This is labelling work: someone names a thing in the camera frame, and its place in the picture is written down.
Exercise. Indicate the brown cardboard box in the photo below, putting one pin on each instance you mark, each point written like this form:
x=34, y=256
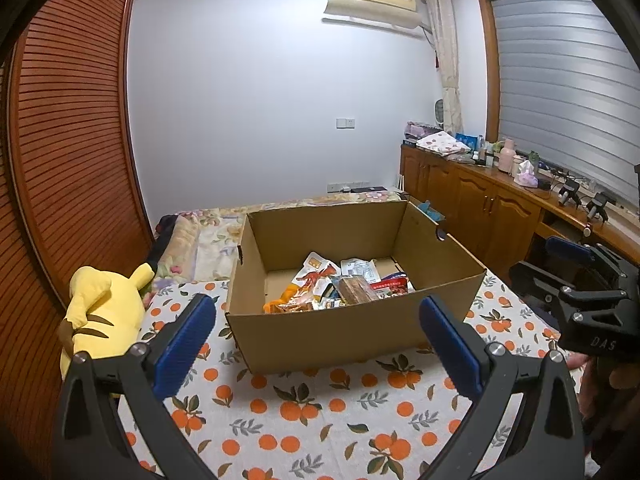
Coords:
x=325, y=340

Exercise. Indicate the green bottle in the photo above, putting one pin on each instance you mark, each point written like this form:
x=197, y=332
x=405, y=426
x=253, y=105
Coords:
x=533, y=158

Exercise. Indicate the person's right hand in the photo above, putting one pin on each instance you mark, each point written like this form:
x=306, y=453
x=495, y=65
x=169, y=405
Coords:
x=579, y=360

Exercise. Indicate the red-brown slatted wardrobe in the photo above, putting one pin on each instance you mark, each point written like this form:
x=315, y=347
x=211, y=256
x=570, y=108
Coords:
x=65, y=135

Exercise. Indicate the white wall socket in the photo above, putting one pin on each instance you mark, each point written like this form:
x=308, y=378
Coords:
x=345, y=122

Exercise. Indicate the sesame candy pack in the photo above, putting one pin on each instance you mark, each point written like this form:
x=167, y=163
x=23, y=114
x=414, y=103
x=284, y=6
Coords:
x=356, y=290

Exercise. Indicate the dark cloth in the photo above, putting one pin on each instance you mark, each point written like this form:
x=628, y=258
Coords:
x=167, y=222

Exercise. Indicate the small white fan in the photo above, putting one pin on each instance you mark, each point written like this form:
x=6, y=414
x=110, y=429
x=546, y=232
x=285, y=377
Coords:
x=440, y=112

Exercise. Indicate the teal plastic bag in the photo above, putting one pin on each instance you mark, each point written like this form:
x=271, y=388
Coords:
x=430, y=210

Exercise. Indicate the cream wall air conditioner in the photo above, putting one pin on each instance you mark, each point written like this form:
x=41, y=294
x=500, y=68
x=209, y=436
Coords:
x=372, y=2

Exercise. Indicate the long wooden cabinet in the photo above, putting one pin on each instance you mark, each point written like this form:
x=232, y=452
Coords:
x=480, y=200

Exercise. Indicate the pink bottle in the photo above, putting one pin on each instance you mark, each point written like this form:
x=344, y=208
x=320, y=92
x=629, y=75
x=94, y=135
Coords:
x=508, y=157

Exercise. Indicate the silver packet with orange label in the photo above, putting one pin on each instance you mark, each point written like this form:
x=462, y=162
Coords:
x=316, y=270

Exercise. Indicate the small black tripod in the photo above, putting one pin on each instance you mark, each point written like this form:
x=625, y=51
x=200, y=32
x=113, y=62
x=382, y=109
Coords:
x=597, y=207
x=570, y=194

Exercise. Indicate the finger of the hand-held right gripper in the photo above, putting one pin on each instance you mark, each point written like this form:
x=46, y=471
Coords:
x=540, y=280
x=570, y=249

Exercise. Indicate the folded floral cloth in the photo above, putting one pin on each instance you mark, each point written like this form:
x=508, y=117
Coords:
x=442, y=141

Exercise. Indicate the grey window blind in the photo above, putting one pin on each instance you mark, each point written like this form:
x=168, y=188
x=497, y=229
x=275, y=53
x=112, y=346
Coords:
x=565, y=90

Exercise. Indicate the red and white snack pouch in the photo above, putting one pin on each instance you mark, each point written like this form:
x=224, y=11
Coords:
x=395, y=284

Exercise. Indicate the floral blanket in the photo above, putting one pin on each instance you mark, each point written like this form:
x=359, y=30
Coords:
x=210, y=240

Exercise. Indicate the clear blue-print packet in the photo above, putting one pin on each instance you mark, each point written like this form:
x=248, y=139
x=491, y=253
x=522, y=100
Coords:
x=362, y=267

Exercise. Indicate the orange snack packet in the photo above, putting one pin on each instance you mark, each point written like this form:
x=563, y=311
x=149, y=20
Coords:
x=287, y=302

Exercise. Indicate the lavender tissue pack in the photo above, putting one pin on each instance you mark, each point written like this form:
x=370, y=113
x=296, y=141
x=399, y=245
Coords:
x=526, y=175

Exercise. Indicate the orange fruit print cloth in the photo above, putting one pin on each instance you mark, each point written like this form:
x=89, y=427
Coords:
x=320, y=410

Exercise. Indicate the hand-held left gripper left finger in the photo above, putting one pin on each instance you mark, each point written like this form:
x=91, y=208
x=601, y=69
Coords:
x=182, y=345

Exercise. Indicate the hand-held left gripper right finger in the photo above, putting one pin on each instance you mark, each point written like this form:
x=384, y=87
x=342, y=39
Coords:
x=450, y=347

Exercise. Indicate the beige patterned curtain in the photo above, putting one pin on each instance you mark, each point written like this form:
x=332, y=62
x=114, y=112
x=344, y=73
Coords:
x=447, y=60

